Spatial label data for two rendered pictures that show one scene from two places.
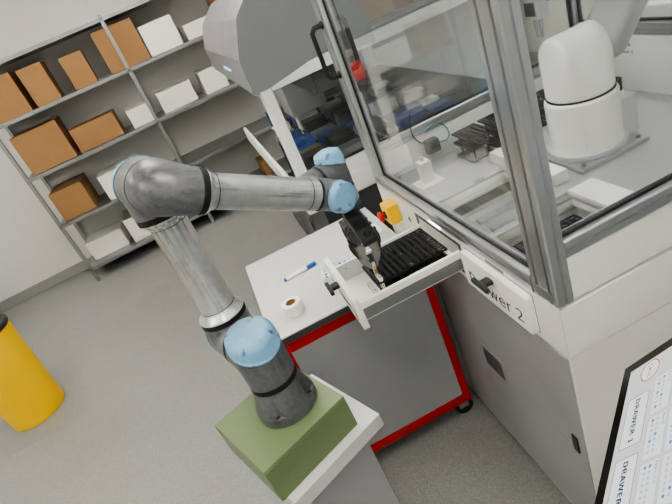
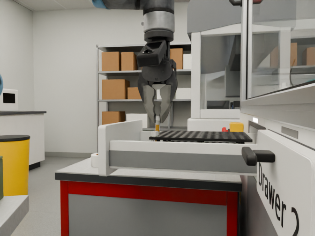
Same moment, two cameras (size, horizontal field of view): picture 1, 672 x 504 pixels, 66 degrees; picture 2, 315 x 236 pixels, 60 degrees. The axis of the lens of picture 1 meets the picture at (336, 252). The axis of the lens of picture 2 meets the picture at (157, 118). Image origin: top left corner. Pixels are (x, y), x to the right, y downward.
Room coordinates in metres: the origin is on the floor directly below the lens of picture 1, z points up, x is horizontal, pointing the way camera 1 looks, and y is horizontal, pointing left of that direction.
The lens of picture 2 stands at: (0.65, -0.30, 0.97)
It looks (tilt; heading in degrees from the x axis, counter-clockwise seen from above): 2 degrees down; 19
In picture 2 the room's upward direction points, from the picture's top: straight up
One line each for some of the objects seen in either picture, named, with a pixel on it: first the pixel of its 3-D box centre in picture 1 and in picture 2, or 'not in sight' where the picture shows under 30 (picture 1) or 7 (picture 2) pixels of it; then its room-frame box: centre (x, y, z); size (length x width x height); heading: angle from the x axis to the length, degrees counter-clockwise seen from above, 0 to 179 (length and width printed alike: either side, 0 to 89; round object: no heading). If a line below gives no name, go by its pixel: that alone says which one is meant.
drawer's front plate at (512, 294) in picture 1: (496, 288); (280, 181); (1.03, -0.33, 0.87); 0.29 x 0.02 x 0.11; 7
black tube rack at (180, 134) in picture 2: (404, 262); (200, 146); (1.32, -0.18, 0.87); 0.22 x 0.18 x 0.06; 97
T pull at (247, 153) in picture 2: (484, 283); (258, 155); (1.02, -0.31, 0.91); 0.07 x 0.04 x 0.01; 7
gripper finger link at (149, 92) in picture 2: (360, 254); (152, 103); (1.28, -0.06, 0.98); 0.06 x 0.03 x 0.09; 7
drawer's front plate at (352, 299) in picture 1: (344, 291); (124, 142); (1.30, 0.02, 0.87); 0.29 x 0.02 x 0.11; 7
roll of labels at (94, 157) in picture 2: (292, 306); (101, 159); (1.49, 0.21, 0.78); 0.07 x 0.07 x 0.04
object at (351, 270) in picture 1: (407, 262); (204, 149); (1.33, -0.19, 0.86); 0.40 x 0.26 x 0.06; 97
